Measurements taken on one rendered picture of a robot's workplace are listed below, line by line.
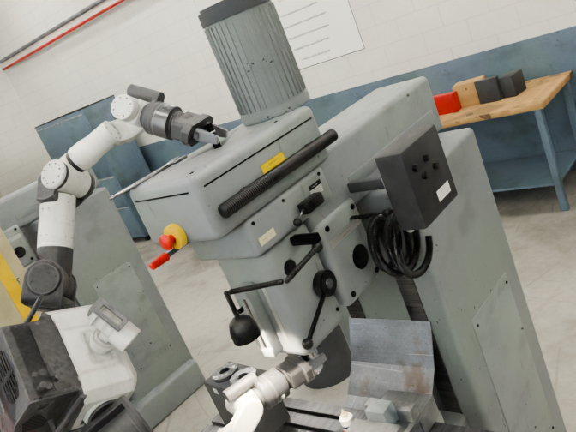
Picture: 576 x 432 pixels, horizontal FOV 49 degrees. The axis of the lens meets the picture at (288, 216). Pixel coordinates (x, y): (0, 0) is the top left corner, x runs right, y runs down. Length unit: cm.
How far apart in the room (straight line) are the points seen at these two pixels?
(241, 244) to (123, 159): 749
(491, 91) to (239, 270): 393
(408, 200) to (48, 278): 90
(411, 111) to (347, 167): 41
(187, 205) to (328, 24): 517
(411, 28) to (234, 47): 446
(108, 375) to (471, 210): 123
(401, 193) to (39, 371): 94
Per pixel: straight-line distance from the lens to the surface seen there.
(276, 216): 154
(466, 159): 213
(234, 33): 166
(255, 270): 158
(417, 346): 205
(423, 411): 183
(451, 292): 198
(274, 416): 209
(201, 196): 138
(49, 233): 172
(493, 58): 579
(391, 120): 200
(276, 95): 167
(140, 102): 166
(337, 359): 391
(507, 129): 596
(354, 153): 182
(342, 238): 172
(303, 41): 670
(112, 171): 884
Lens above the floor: 212
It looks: 17 degrees down
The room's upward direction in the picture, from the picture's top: 23 degrees counter-clockwise
